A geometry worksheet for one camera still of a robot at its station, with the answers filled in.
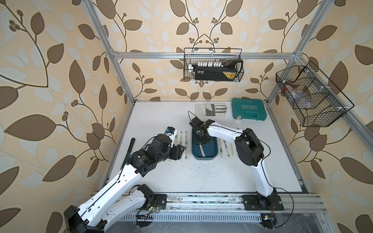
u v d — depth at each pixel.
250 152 0.55
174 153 0.64
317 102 0.72
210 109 1.15
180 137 0.99
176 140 0.99
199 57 0.91
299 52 0.88
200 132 0.72
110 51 0.89
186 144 0.96
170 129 0.65
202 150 0.93
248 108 1.09
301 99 0.70
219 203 0.75
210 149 0.93
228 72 0.83
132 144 0.96
